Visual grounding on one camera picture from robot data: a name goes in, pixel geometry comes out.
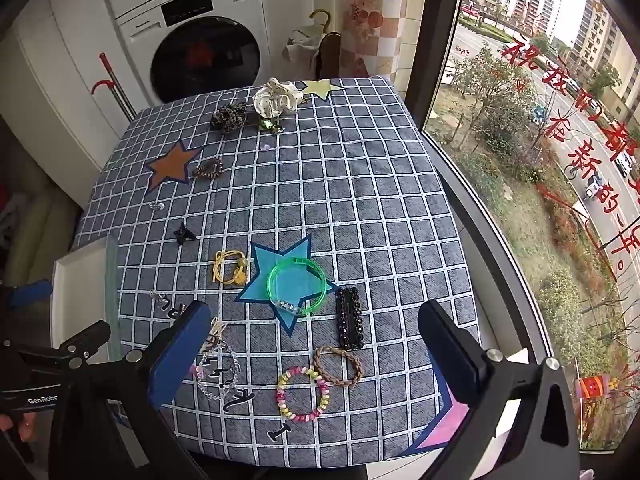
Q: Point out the small silver earring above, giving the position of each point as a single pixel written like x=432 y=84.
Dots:
x=159 y=206

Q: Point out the colourful window sticker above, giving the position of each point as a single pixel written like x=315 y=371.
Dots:
x=595 y=387

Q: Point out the beige hair clip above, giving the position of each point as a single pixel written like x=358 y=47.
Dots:
x=216 y=332

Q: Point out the blue paper star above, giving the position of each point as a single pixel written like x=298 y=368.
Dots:
x=260 y=280

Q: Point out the person's left hand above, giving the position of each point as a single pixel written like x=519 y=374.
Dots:
x=25 y=427

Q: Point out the green hair clip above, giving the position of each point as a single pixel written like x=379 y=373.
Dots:
x=269 y=124

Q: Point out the checkered pink gift bag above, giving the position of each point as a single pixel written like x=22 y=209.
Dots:
x=370 y=35

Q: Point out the white jewelry box green rim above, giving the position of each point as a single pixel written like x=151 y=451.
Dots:
x=80 y=280

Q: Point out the white scrunchie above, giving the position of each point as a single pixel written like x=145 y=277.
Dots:
x=275 y=97

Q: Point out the black window frame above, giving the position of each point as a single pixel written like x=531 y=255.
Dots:
x=435 y=60

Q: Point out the white cabinet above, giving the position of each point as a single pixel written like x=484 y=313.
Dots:
x=60 y=60

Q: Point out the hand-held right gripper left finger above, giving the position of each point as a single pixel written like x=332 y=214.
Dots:
x=181 y=345

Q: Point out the yellow paper star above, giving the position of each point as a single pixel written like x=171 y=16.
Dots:
x=320 y=89

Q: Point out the black rhinestone hair clip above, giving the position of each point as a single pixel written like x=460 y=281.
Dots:
x=350 y=317

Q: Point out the leopard print scrunchie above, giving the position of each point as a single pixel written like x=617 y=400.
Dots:
x=227 y=117

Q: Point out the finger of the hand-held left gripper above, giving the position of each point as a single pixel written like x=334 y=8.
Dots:
x=32 y=294
x=87 y=337

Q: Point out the orange paper star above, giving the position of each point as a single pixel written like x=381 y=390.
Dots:
x=172 y=165

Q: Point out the small black claw clip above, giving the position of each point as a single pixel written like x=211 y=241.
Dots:
x=184 y=233

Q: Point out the grey checked tablecloth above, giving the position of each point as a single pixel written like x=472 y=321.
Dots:
x=350 y=185

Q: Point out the pink paper star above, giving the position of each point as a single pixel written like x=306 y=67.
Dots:
x=445 y=420

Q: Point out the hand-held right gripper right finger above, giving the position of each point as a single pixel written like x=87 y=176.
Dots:
x=447 y=342

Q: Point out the white washing machine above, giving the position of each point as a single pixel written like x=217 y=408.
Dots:
x=200 y=55

